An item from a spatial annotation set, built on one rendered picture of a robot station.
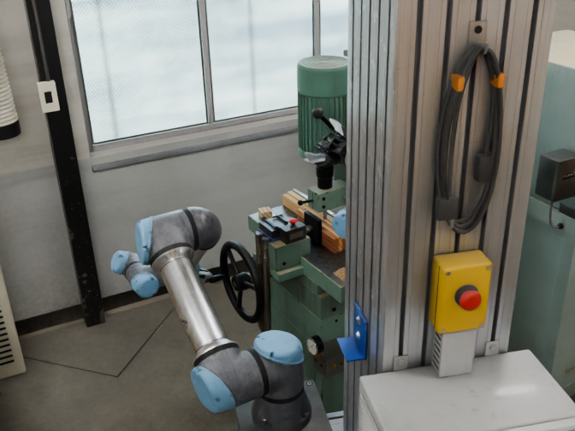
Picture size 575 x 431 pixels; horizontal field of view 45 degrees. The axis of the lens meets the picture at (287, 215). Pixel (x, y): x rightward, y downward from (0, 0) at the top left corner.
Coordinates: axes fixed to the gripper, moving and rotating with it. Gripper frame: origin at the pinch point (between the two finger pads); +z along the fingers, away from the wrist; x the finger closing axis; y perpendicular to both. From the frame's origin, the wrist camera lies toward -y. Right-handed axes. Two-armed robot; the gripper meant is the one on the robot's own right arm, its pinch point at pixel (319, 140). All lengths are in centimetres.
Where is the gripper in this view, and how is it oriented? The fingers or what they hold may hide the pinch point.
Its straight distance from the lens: 215.7
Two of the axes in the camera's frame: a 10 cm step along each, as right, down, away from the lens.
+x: -5.8, 8.1, 0.0
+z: -5.2, -3.7, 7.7
